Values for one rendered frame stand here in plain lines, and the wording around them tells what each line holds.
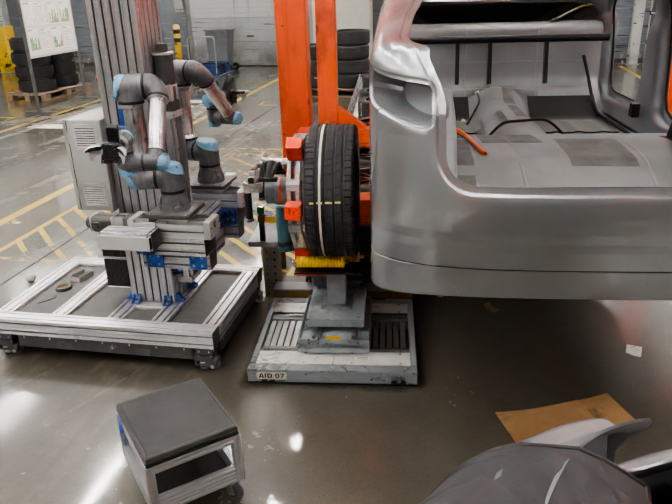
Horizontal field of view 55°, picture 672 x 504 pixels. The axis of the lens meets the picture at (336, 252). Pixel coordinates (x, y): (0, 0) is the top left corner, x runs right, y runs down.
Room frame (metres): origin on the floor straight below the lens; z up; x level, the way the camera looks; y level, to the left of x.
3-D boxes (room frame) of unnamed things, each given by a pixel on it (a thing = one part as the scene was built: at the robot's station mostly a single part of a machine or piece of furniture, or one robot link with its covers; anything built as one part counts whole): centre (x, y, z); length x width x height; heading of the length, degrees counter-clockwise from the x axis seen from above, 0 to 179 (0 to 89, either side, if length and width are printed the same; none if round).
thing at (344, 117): (5.53, -0.31, 0.69); 0.52 x 0.17 x 0.35; 85
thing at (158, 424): (2.04, 0.63, 0.17); 0.43 x 0.36 x 0.34; 31
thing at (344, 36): (11.91, -0.02, 0.55); 1.40 x 0.80 x 1.09; 77
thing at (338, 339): (3.10, 0.00, 0.13); 0.50 x 0.36 x 0.10; 175
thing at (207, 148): (3.54, 0.69, 0.98); 0.13 x 0.12 x 0.14; 64
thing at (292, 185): (3.18, 0.17, 0.85); 0.54 x 0.07 x 0.54; 175
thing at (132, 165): (2.78, 0.88, 1.12); 0.11 x 0.08 x 0.11; 93
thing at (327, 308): (3.16, 0.00, 0.32); 0.40 x 0.30 x 0.28; 175
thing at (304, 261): (3.05, 0.08, 0.51); 0.29 x 0.06 x 0.06; 85
